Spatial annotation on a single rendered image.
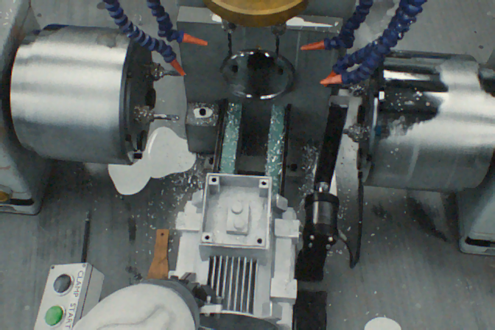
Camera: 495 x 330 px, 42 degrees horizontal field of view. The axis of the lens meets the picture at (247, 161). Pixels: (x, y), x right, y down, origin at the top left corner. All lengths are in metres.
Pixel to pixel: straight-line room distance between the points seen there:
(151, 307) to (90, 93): 0.59
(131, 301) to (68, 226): 0.81
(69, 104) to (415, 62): 0.58
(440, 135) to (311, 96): 0.33
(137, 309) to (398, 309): 0.80
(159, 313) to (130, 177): 0.84
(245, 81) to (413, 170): 0.38
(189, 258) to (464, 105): 0.50
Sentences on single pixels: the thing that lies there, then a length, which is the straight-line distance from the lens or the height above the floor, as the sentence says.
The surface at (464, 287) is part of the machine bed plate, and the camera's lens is 1.34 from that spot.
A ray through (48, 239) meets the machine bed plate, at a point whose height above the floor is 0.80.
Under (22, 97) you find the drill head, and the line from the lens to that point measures 1.16.
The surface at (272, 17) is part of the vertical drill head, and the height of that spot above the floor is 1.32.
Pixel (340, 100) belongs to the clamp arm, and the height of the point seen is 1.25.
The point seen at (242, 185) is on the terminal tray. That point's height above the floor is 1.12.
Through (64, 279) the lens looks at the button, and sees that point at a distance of 1.02.
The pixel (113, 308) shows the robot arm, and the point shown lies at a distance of 0.57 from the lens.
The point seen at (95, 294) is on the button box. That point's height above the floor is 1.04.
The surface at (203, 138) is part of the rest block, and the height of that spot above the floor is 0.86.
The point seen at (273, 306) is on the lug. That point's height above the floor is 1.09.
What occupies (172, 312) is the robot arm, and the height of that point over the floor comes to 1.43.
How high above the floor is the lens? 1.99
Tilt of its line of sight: 59 degrees down
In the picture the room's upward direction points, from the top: straight up
